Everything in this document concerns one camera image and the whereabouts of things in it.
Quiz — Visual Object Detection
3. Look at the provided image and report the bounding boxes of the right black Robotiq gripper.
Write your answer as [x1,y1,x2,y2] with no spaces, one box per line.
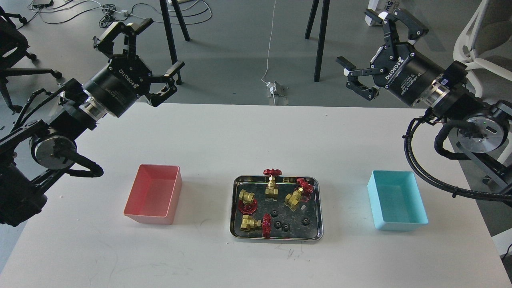
[336,8,445,107]

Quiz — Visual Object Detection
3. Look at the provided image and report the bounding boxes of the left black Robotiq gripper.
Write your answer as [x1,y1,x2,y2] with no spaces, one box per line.
[82,18,185,118]

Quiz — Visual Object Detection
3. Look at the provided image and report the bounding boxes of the brass valve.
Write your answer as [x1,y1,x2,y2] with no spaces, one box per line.
[263,168,282,199]
[238,189,258,215]
[241,213,271,238]
[284,178,314,211]

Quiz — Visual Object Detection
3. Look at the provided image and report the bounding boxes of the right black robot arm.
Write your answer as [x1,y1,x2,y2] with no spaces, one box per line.
[336,8,511,206]

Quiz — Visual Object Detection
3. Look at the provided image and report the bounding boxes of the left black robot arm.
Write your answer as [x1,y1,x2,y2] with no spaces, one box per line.
[0,18,184,227]

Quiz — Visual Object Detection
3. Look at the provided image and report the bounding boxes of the white cardboard box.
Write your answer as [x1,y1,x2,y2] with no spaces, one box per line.
[368,0,401,14]

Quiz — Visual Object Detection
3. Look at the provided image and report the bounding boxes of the pink plastic box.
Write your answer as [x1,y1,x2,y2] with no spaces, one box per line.
[123,164,182,225]

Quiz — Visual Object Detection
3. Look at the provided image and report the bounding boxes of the blue plastic box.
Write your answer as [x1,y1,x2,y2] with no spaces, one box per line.
[367,170,429,232]

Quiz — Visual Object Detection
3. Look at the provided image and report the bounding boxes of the left black tripod legs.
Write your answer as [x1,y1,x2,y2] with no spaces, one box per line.
[159,0,190,64]

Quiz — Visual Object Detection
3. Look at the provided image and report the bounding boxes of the black tripod legs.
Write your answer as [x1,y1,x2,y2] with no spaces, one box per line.
[159,0,190,64]
[305,0,331,82]

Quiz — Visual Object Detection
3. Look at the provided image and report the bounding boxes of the right black tripod legs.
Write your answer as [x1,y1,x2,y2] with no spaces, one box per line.
[305,0,331,82]

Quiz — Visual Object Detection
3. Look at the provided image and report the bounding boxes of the white office chair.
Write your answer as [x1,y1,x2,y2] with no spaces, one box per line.
[453,0,512,104]

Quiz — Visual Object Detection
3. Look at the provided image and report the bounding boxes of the grey floor power socket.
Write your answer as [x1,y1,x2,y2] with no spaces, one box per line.
[266,81,285,97]

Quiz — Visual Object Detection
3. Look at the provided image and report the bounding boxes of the black office chair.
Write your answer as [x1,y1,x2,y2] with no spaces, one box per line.
[0,8,62,113]

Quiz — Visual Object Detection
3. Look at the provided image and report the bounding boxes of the metal tray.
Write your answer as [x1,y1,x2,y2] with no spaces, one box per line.
[229,175,324,241]

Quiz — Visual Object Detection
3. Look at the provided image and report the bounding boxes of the tangled floor cables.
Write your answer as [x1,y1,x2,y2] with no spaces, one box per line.
[28,0,213,29]

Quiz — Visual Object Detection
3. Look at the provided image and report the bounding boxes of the white floor cable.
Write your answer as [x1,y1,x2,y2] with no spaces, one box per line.
[261,0,278,106]

